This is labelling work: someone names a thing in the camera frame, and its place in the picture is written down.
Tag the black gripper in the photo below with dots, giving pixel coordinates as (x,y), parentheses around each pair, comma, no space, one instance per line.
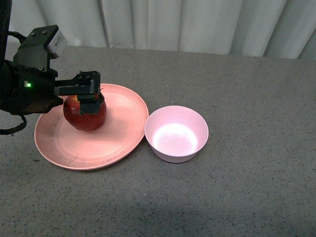
(25,90)

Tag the red apple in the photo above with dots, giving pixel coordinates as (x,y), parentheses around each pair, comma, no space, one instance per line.
(83,122)

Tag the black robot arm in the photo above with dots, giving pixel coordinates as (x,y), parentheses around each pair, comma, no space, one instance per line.
(9,41)

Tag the pink plate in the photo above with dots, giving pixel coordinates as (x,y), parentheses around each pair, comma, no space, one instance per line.
(67,147)

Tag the light pink bowl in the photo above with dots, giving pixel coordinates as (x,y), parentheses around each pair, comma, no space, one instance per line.
(176,133)

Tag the white curtain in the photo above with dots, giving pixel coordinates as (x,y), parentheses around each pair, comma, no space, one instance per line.
(269,28)

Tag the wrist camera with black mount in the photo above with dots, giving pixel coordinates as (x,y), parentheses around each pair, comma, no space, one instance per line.
(40,47)

